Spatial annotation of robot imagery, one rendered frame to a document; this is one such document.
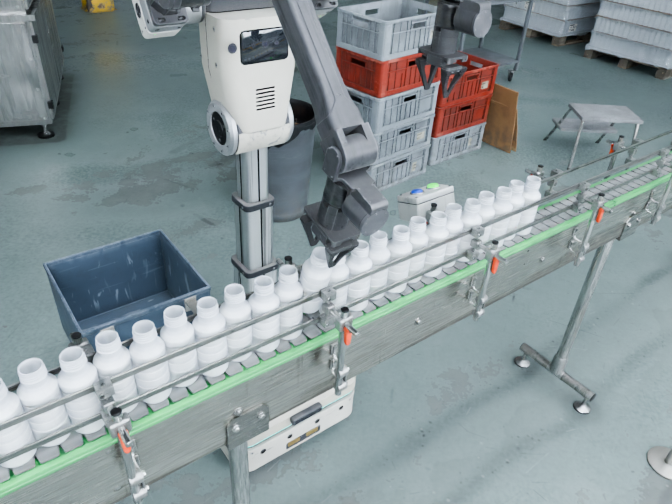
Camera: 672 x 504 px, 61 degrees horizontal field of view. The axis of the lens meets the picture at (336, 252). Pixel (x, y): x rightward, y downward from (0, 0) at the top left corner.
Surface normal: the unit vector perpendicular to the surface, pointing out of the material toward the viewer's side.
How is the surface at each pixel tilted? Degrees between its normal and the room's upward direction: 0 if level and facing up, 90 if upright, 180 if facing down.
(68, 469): 90
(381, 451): 0
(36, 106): 89
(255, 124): 90
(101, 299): 90
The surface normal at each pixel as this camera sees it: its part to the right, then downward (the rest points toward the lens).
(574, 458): 0.06, -0.82
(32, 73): 0.29, 0.59
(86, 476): 0.59, 0.48
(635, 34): -0.78, 0.33
